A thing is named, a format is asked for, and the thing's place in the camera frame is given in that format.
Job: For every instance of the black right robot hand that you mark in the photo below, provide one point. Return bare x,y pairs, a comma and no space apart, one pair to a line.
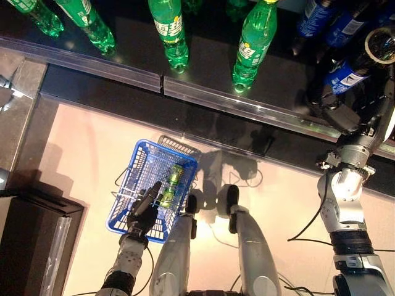
341,118

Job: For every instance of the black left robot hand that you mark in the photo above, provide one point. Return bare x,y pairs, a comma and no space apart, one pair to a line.
145,216

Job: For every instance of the blue plastic shopping basket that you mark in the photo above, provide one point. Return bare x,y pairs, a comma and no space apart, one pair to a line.
168,150

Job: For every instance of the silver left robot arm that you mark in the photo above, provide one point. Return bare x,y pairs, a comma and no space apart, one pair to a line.
123,262

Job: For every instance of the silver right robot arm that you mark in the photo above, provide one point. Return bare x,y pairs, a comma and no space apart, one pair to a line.
348,200

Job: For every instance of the green drink bottle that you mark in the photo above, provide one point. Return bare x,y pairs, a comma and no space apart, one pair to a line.
171,185

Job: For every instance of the black left robot foot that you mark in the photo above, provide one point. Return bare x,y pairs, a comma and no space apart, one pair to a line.
191,203

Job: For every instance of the black robot foot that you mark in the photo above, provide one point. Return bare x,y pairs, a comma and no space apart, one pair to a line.
191,203
230,197

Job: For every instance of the silver left robot leg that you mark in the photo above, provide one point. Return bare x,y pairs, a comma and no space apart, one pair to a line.
172,256

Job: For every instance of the silver robot leg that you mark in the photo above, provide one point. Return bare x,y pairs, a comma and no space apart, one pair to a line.
253,256
172,256

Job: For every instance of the black right robot foot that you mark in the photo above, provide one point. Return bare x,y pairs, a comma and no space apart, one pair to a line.
230,197

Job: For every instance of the Pepsi bottle blue cap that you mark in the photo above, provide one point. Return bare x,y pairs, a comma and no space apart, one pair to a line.
314,18
384,13
344,26

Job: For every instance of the dark robot waist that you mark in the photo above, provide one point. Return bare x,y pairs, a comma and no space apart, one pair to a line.
213,293

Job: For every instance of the silver right robot leg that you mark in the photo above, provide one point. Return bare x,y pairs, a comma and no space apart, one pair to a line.
253,256

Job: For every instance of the dark end shelf unit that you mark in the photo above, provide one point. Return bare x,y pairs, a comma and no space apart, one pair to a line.
31,246

